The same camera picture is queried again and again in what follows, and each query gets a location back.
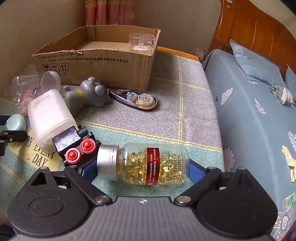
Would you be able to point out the open cardboard box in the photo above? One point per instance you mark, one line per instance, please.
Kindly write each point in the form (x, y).
(102, 52)

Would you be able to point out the clear square plastic container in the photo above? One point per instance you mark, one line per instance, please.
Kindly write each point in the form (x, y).
(140, 42)

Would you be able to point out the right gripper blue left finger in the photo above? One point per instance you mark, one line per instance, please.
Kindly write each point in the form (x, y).
(81, 178)

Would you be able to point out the wooden bed headboard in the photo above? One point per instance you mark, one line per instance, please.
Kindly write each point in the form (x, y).
(250, 27)

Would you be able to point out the blue patterned bed sheet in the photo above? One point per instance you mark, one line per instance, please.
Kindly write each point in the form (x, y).
(257, 132)

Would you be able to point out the clear round plastic cup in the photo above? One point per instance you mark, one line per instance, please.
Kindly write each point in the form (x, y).
(25, 88)

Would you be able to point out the pink keychain charm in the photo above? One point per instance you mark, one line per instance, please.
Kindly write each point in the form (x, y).
(27, 98)

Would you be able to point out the glass bottle of golden capsules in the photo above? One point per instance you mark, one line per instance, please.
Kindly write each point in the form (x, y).
(143, 163)

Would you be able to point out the grey bear figurine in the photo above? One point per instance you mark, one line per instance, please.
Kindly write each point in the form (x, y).
(89, 92)

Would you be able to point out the black correction tape dispenser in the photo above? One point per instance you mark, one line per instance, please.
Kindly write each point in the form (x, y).
(137, 99)

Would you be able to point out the pink patterned curtain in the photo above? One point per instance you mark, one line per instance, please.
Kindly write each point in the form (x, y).
(109, 12)

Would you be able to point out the white translucent plastic jar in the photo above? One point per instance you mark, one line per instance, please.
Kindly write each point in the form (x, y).
(49, 116)

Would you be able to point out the white wall socket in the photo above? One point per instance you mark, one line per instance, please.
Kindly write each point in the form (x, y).
(199, 52)

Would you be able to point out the blue patterned pillow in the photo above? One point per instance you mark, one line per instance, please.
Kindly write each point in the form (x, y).
(256, 66)

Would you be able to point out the mint green oval case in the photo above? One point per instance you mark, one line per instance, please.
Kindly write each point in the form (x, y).
(15, 122)

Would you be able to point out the crumpled grey cloth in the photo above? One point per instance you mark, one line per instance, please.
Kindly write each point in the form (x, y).
(282, 95)

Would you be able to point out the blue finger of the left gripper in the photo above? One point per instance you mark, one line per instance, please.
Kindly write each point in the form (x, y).
(11, 137)

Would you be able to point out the grey green checked blanket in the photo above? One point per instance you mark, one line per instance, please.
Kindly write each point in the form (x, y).
(185, 114)

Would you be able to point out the black toy train block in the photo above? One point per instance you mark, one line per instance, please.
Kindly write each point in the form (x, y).
(76, 146)

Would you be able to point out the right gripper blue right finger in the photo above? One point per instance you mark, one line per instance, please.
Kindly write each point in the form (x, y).
(205, 180)

